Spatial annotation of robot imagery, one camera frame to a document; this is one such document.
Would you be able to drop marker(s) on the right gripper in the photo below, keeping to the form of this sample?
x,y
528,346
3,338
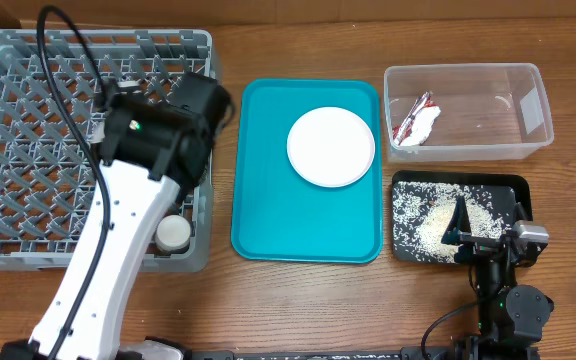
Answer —
x,y
456,233

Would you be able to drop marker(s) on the white rice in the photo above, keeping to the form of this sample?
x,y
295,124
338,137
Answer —
x,y
422,212

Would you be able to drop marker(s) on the red snack wrapper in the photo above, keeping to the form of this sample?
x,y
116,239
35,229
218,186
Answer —
x,y
417,126

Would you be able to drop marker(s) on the white cup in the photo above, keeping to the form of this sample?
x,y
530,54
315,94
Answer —
x,y
173,234

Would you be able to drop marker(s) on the large white plate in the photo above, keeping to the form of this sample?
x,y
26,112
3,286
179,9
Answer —
x,y
331,147

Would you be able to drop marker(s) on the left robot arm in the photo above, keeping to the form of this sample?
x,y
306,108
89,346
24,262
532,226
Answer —
x,y
150,157

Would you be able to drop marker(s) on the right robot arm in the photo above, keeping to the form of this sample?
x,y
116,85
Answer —
x,y
511,316

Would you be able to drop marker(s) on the black waste tray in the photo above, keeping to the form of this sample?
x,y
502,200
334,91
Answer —
x,y
517,184

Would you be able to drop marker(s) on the clear plastic bin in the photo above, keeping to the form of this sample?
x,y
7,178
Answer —
x,y
489,111

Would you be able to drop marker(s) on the teal serving tray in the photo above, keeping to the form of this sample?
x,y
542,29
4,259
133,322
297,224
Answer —
x,y
278,215

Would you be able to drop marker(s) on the grey dish rack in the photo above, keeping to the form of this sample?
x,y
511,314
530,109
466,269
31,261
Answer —
x,y
46,186

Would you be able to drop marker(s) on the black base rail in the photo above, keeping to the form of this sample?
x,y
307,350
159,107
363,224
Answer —
x,y
405,353

